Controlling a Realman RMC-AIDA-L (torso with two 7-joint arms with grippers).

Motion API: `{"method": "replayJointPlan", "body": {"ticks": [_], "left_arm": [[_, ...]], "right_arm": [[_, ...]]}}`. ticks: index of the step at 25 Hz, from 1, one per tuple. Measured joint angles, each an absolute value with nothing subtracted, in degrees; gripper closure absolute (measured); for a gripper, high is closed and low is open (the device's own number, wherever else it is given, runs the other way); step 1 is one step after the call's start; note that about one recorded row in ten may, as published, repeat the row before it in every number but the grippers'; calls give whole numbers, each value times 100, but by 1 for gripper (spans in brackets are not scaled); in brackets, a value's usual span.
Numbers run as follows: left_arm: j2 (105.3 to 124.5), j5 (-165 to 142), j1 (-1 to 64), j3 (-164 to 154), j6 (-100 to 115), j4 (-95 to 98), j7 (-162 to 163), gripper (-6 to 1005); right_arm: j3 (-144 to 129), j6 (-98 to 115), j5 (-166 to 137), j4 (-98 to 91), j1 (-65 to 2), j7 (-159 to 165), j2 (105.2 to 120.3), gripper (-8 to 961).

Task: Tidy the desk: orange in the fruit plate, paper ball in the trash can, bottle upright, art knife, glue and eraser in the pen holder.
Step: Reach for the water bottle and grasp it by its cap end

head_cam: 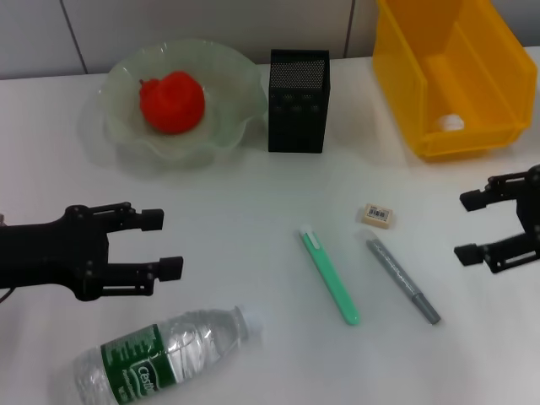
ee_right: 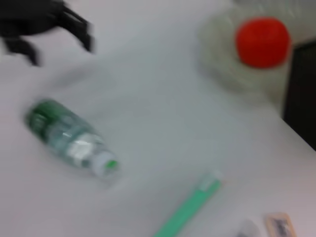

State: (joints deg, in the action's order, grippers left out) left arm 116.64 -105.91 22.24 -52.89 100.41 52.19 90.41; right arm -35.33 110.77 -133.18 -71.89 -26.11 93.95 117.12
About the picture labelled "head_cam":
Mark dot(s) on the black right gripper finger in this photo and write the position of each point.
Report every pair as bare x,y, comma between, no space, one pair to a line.
472,200
468,255

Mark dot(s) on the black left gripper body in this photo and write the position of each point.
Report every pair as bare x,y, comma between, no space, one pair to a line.
50,255

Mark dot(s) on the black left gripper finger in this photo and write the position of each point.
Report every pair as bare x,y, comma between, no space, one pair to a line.
152,219
171,268

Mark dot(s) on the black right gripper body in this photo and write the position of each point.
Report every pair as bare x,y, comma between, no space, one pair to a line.
533,211

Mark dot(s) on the clear green-label water bottle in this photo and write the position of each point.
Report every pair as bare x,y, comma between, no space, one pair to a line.
190,341

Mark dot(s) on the white paper ball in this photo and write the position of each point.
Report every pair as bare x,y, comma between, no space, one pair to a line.
449,122

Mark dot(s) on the red tomato toy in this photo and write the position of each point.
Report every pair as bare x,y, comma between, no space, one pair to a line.
173,103

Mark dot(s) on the mint green pen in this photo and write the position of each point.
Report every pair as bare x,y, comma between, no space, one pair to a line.
331,278

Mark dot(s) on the grey marker pen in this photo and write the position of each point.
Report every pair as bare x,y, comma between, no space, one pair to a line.
396,272

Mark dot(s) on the beige eraser with barcode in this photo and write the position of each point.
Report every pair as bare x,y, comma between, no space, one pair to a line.
379,216

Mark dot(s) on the green glass fruit plate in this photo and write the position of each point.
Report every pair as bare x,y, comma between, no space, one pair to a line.
228,114

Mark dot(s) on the black mesh pen holder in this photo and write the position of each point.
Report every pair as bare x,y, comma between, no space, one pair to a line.
297,122

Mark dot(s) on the yellow plastic bin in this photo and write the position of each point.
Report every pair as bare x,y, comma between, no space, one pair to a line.
464,84

